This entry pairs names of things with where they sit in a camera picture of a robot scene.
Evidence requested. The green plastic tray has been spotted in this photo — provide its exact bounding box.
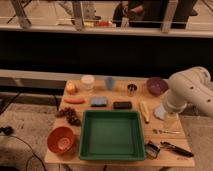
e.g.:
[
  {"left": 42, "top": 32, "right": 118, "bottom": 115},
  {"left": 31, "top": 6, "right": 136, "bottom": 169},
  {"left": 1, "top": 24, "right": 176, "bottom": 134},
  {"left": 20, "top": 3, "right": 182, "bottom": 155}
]
[{"left": 79, "top": 110, "right": 146, "bottom": 161}]

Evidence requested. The dark grape bunch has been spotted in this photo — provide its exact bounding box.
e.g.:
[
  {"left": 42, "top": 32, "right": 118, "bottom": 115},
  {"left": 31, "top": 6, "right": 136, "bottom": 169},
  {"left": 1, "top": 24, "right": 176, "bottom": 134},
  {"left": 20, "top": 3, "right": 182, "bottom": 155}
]
[{"left": 56, "top": 107, "right": 81, "bottom": 126}]

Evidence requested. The black handled peeler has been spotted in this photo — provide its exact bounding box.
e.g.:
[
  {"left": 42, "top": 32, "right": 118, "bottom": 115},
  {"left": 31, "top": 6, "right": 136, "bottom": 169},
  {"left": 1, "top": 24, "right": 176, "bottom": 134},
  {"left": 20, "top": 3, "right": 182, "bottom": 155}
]
[{"left": 160, "top": 141, "right": 194, "bottom": 157}]

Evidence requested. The yellow banana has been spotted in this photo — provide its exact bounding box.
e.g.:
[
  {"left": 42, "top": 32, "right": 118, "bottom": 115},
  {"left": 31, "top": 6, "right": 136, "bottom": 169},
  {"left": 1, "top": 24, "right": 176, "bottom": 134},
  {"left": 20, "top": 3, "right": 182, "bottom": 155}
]
[{"left": 139, "top": 101, "right": 150, "bottom": 124}]

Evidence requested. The wooden table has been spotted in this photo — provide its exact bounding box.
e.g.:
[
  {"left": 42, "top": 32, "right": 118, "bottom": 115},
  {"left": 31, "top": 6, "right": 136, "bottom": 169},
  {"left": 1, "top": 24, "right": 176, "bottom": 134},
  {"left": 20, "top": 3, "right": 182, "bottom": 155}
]
[{"left": 45, "top": 79, "right": 195, "bottom": 168}]

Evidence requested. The person in dark clothes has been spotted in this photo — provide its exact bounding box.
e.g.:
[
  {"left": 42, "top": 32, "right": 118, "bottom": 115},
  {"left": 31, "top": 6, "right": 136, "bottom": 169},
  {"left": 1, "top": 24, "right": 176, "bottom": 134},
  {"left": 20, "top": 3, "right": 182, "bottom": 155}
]
[{"left": 112, "top": 0, "right": 198, "bottom": 29}]

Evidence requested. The white lidded container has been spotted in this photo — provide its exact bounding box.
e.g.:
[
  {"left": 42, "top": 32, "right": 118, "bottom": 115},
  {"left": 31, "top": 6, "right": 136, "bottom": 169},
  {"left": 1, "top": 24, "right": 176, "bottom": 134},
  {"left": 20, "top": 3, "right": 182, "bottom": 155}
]
[{"left": 81, "top": 75, "right": 95, "bottom": 91}]

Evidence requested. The black floor cable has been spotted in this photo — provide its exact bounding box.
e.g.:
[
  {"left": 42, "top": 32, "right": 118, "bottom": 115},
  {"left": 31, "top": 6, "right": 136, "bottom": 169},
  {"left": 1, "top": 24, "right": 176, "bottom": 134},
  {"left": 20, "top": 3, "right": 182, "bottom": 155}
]
[{"left": 0, "top": 125, "right": 49, "bottom": 171}]

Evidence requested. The blue plastic cup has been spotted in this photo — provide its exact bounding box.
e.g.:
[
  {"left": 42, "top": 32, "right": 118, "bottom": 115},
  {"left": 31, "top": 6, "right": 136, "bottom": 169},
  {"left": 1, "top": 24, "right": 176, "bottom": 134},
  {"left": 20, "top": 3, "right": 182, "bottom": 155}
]
[{"left": 105, "top": 77, "right": 115, "bottom": 91}]

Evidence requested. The black rectangular block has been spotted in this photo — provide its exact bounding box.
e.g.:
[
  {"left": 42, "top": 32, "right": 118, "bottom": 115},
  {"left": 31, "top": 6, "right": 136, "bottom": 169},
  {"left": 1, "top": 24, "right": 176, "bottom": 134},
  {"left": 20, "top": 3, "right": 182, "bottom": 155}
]
[{"left": 113, "top": 101, "right": 132, "bottom": 109}]

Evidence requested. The small metal cup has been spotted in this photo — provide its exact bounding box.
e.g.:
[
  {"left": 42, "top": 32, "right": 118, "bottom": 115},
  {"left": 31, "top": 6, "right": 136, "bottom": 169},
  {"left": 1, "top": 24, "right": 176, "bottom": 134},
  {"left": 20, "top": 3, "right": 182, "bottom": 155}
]
[{"left": 127, "top": 84, "right": 137, "bottom": 97}]

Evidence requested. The blue sponge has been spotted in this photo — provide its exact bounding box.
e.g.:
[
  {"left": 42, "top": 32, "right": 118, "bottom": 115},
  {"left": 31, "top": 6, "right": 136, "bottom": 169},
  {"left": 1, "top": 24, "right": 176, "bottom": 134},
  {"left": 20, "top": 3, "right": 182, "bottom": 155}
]
[{"left": 90, "top": 97, "right": 107, "bottom": 107}]

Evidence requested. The purple bowl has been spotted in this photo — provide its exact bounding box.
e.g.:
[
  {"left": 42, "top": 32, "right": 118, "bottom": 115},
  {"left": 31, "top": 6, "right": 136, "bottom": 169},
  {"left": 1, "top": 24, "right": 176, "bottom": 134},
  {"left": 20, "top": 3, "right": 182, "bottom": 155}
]
[{"left": 146, "top": 77, "right": 168, "bottom": 96}]

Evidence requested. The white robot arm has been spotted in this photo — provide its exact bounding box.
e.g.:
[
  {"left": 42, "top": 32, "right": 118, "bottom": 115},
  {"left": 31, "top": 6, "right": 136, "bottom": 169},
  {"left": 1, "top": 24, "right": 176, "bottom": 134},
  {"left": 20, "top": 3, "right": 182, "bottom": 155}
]
[{"left": 162, "top": 67, "right": 213, "bottom": 118}]

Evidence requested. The yellow red apple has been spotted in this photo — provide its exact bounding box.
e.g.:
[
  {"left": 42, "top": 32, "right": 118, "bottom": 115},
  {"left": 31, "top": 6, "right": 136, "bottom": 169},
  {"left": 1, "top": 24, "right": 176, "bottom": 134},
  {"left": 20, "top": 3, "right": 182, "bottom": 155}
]
[{"left": 65, "top": 82, "right": 77, "bottom": 94}]

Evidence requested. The orange bowl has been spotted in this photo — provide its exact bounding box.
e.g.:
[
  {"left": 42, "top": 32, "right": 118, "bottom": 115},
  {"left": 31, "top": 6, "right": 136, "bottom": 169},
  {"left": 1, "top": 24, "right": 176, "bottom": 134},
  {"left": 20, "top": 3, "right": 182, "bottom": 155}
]
[{"left": 47, "top": 127, "right": 75, "bottom": 154}]

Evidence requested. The orange carrot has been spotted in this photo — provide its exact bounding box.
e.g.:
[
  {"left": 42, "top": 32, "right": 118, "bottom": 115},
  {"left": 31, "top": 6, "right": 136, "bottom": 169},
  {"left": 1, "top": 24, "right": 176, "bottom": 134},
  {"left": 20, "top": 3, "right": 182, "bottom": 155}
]
[{"left": 64, "top": 98, "right": 85, "bottom": 104}]

